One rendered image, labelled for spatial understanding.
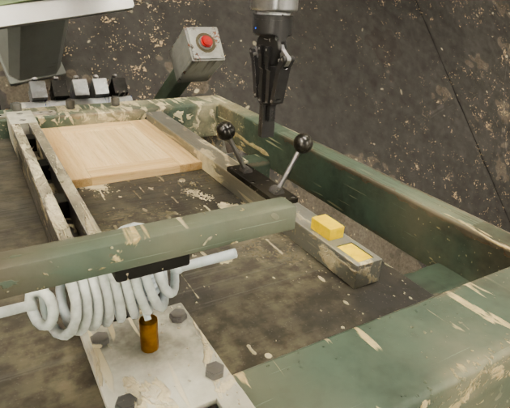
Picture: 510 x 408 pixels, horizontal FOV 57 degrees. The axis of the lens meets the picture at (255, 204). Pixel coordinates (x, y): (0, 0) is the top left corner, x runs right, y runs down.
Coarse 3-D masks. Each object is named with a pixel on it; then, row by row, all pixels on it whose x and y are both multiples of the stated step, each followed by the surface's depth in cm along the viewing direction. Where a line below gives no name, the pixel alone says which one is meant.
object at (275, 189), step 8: (296, 136) 87; (304, 136) 87; (296, 144) 87; (304, 144) 86; (312, 144) 88; (296, 152) 88; (304, 152) 88; (296, 160) 89; (288, 168) 88; (280, 184) 89; (272, 192) 89; (280, 192) 88
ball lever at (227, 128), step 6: (222, 126) 91; (228, 126) 91; (216, 132) 92; (222, 132) 91; (228, 132) 91; (234, 132) 92; (222, 138) 92; (228, 138) 92; (234, 144) 94; (234, 150) 95; (240, 156) 96; (240, 162) 97; (240, 168) 98; (246, 168) 97
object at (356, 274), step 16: (160, 112) 143; (160, 128) 133; (176, 128) 128; (192, 144) 116; (208, 144) 117; (208, 160) 108; (224, 160) 107; (224, 176) 102; (240, 192) 97; (256, 192) 91; (304, 208) 86; (304, 224) 80; (304, 240) 80; (320, 240) 76; (336, 240) 75; (352, 240) 76; (320, 256) 76; (336, 256) 73; (336, 272) 73; (352, 272) 70; (368, 272) 71
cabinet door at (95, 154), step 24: (144, 120) 142; (72, 144) 119; (96, 144) 120; (120, 144) 121; (144, 144) 122; (168, 144) 122; (72, 168) 103; (96, 168) 104; (120, 168) 105; (144, 168) 105; (168, 168) 108; (192, 168) 111
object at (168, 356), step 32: (32, 128) 111; (32, 160) 92; (32, 192) 89; (64, 192) 80; (64, 224) 69; (96, 224) 69; (128, 224) 34; (128, 320) 45; (160, 320) 45; (192, 320) 45; (96, 352) 41; (128, 352) 41; (160, 352) 41; (192, 352) 41; (128, 384) 38; (160, 384) 38; (192, 384) 38; (224, 384) 38
